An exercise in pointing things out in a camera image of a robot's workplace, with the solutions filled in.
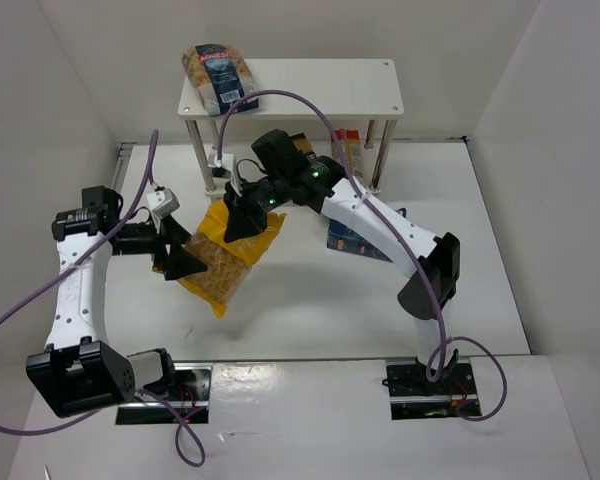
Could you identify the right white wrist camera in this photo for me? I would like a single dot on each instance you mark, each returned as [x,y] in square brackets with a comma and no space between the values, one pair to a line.
[223,170]

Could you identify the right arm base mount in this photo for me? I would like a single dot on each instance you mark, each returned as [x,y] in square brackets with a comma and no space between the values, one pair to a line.
[412,397]

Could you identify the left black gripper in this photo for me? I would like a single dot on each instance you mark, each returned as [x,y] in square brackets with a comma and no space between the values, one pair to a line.
[161,245]

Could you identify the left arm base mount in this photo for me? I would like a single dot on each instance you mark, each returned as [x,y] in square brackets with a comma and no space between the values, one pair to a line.
[189,396]

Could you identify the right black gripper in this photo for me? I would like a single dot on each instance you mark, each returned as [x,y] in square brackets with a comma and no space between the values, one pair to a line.
[245,198]

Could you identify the yellow spaghetti pack blue label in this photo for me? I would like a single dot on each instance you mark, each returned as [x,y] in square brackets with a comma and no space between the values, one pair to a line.
[302,143]

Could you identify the yellow macaroni bag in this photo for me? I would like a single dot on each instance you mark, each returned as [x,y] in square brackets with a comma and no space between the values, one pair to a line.
[228,264]

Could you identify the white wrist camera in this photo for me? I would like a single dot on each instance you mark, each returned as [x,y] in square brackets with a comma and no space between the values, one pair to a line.
[162,202]
[223,170]

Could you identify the blue Barilla pasta box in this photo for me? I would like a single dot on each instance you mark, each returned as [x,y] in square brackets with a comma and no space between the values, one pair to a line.
[343,239]

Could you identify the blue clear pasta bag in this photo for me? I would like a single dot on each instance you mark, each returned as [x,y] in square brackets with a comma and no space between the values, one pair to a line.
[219,74]

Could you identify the white two-tier shelf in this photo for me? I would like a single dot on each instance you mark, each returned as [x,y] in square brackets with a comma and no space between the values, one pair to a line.
[343,89]

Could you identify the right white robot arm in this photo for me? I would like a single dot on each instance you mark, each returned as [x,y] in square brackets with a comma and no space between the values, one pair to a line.
[430,263]

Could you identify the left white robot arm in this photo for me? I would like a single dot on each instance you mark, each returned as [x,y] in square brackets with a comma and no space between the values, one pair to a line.
[78,371]

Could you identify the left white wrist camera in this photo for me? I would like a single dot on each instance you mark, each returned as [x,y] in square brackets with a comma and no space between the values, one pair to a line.
[162,202]

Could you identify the red spaghetti pack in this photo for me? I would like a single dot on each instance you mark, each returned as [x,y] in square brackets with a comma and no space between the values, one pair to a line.
[347,151]

